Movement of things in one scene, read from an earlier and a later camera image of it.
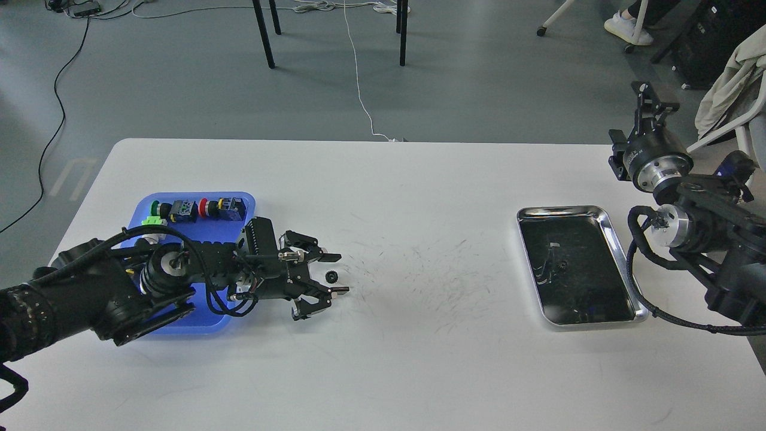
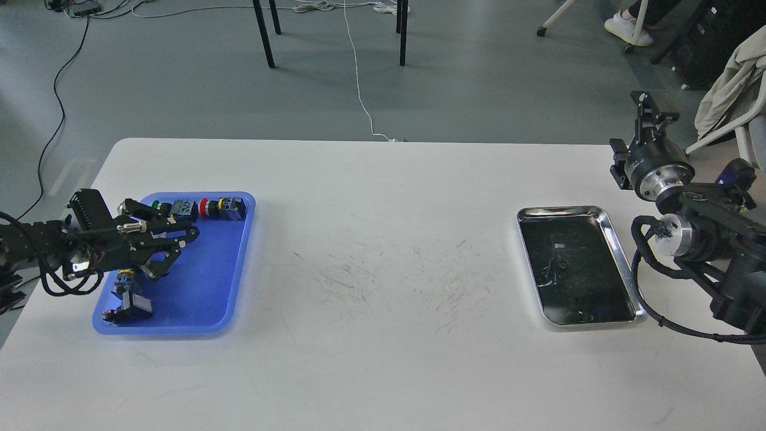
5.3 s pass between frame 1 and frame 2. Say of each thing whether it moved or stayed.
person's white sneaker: stayed
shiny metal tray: stayed
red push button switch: stayed
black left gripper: moved
